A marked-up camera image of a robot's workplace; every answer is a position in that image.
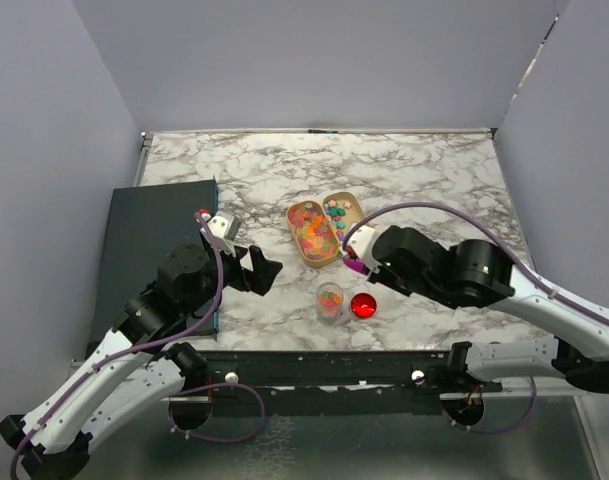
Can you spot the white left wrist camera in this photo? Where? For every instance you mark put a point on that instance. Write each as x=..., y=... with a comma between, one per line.
x=224, y=228

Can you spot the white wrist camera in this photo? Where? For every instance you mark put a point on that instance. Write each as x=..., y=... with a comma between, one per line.
x=224, y=228
x=360, y=246

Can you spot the purple plastic scoop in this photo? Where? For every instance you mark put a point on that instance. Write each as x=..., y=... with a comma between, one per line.
x=356, y=265

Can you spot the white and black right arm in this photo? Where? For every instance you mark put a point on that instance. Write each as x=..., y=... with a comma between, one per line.
x=479, y=274

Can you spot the beige tray translucent star candies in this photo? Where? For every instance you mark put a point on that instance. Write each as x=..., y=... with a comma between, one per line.
x=312, y=231

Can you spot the clear plastic cup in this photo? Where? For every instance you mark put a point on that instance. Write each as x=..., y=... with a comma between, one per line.
x=329, y=302

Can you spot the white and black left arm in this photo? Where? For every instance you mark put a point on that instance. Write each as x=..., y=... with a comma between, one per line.
x=143, y=358

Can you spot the beige tray opaque star candies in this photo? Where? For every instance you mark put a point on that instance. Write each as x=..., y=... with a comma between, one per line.
x=343, y=211

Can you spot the dark box with blue edge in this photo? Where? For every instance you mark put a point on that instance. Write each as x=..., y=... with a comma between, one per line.
x=144, y=225

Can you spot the red round lid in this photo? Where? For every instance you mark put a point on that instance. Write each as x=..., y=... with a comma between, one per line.
x=363, y=305

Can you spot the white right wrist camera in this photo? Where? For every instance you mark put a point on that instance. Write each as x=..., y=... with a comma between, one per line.
x=360, y=246

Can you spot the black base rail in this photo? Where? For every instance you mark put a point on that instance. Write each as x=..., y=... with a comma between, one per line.
x=290, y=383

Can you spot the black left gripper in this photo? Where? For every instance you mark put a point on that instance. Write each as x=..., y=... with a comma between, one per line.
x=263, y=274

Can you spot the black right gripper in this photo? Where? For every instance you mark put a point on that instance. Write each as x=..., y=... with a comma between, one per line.
x=382, y=278

